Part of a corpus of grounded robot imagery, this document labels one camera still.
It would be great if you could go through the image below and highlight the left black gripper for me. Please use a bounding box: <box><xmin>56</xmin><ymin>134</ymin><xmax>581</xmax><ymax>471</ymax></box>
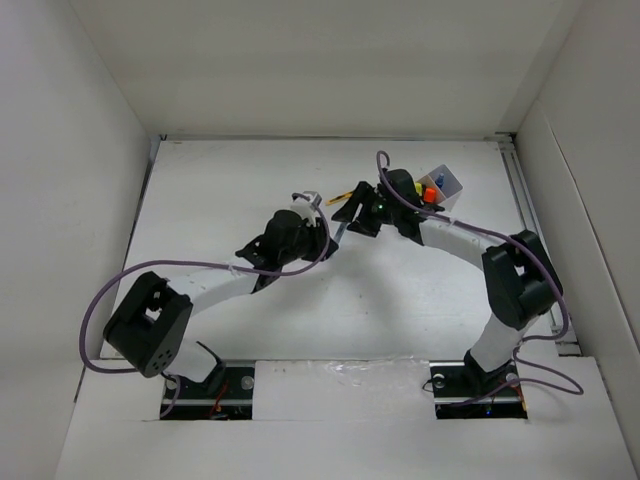
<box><xmin>279</xmin><ymin>216</ymin><xmax>336</xmax><ymax>266</ymax></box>

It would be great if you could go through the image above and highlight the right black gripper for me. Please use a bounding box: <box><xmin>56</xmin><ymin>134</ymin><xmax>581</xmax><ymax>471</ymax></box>
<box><xmin>331</xmin><ymin>180</ymin><xmax>400</xmax><ymax>237</ymax></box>

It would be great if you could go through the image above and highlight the yellow utility knife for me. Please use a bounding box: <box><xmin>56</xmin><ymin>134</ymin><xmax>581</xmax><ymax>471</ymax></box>
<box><xmin>325</xmin><ymin>191</ymin><xmax>353</xmax><ymax>206</ymax></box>

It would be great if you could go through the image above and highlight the orange cap highlighter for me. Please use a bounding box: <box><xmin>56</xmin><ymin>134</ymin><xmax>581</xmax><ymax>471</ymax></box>
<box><xmin>423</xmin><ymin>188</ymin><xmax>437</xmax><ymax>203</ymax></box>

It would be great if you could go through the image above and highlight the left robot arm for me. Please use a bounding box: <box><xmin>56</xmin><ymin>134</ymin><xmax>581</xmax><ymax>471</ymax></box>
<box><xmin>103</xmin><ymin>210</ymin><xmax>338</xmax><ymax>397</ymax></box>

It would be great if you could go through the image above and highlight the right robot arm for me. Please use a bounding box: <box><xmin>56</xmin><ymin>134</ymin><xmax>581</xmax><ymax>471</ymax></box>
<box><xmin>332</xmin><ymin>168</ymin><xmax>564</xmax><ymax>397</ymax></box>

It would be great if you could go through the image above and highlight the blue cap pen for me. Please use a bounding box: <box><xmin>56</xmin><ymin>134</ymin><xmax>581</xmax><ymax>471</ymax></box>
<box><xmin>435</xmin><ymin>172</ymin><xmax>445</xmax><ymax>190</ymax></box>

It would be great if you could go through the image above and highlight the white three-compartment container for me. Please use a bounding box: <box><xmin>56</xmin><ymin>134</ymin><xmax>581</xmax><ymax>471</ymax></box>
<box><xmin>417</xmin><ymin>164</ymin><xmax>463</xmax><ymax>212</ymax></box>

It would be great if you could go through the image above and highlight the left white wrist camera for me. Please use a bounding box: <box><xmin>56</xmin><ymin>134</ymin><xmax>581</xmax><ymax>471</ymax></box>
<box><xmin>289</xmin><ymin>191</ymin><xmax>322</xmax><ymax>226</ymax></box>

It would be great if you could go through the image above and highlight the aluminium side rail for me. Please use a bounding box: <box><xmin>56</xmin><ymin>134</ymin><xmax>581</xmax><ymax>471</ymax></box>
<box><xmin>497</xmin><ymin>130</ymin><xmax>584</xmax><ymax>357</ymax></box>

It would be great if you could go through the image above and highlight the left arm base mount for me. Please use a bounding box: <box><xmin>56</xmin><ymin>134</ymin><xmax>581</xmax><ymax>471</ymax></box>
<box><xmin>159</xmin><ymin>341</ymin><xmax>256</xmax><ymax>421</ymax></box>

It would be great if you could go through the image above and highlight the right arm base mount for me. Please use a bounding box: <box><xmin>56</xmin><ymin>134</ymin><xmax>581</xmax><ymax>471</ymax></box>
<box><xmin>423</xmin><ymin>361</ymin><xmax>528</xmax><ymax>420</ymax></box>

